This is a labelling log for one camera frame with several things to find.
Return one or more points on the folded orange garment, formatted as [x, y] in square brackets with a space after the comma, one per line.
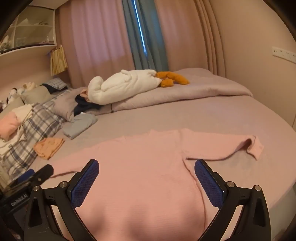
[49, 147]

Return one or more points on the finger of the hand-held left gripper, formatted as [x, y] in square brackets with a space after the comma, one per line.
[45, 172]
[26, 175]

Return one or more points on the striped blue cloth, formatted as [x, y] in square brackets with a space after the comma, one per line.
[56, 83]

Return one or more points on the mauve duvet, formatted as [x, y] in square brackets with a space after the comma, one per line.
[192, 92]

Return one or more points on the white wall power socket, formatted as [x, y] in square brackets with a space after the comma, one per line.
[283, 53]

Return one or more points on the yellow pleated hanging cloth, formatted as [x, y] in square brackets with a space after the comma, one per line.
[58, 61]

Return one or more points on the folded pink cloth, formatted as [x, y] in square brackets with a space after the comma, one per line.
[9, 126]

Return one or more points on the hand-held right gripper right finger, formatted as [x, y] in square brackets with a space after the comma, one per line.
[208, 184]

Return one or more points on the black and white plush toy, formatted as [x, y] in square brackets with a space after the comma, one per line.
[11, 95]

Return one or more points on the wide pink curtain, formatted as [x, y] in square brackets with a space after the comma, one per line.
[97, 39]

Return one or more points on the navy garment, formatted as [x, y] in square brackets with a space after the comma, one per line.
[84, 106]

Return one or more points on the narrow pink curtain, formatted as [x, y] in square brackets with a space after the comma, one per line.
[185, 34]

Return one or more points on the mauve pillow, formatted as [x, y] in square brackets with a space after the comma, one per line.
[66, 104]

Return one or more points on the white goose plush toy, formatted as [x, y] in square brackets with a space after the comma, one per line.
[124, 84]

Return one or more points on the folded grey-blue garment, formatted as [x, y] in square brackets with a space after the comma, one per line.
[79, 125]

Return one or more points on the pink sweater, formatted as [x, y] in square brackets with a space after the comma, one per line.
[143, 176]

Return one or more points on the white shelf cabinet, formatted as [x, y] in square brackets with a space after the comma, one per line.
[30, 32]

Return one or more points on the bed with mauve sheet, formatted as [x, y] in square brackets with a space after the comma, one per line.
[173, 118]

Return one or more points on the small stuffed toys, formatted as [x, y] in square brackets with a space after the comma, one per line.
[37, 95]

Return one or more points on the folded pink and cream clothes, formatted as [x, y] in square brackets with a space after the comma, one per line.
[24, 112]

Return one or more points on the teal curtain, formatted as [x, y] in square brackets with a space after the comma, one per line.
[148, 34]

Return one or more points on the small peach cloth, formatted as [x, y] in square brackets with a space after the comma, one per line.
[84, 93]

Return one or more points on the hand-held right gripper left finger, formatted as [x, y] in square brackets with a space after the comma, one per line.
[85, 184]

